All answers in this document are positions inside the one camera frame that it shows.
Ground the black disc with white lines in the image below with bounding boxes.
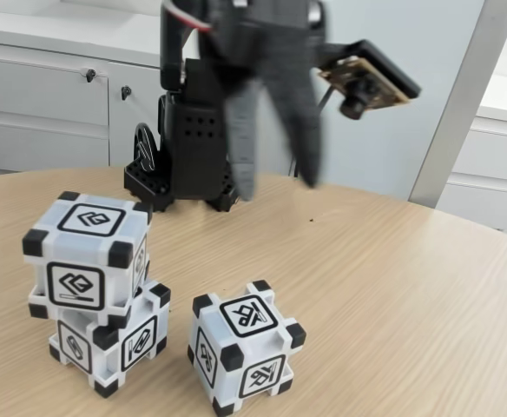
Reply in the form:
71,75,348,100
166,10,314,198
134,123,157,173

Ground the camera board on black mount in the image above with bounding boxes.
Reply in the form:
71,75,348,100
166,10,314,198
316,38,423,121

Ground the red white servo cable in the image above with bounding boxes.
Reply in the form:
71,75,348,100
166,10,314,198
162,0,214,32

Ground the white cube with bolt symbol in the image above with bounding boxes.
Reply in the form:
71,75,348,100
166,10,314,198
47,280,172,400

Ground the white low cabinet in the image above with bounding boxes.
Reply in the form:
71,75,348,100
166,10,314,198
409,73,507,244

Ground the white cabinet with drawers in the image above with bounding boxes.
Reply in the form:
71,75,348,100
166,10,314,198
0,8,110,179

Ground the grey metal frame post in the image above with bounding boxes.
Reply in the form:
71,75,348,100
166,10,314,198
407,0,507,206

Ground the black camera cable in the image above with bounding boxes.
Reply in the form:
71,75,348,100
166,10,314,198
318,83,336,109

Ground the white cube with XR symbol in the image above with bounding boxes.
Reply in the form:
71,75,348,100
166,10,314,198
187,280,307,414

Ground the white cube with diamond symbol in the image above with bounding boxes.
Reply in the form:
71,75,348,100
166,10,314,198
22,190,154,329

